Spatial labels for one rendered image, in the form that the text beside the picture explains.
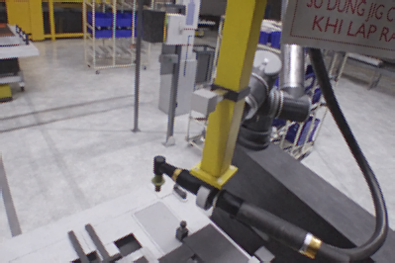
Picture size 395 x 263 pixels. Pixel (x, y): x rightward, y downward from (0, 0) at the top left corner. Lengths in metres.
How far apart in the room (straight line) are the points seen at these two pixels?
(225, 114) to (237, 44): 0.13
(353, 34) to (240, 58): 0.23
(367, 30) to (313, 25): 0.12
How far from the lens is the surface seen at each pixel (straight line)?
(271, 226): 0.58
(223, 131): 0.51
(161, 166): 0.68
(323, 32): 0.54
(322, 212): 1.52
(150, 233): 1.24
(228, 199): 0.60
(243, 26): 0.45
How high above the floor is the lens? 1.81
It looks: 28 degrees down
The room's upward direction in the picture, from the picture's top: 9 degrees clockwise
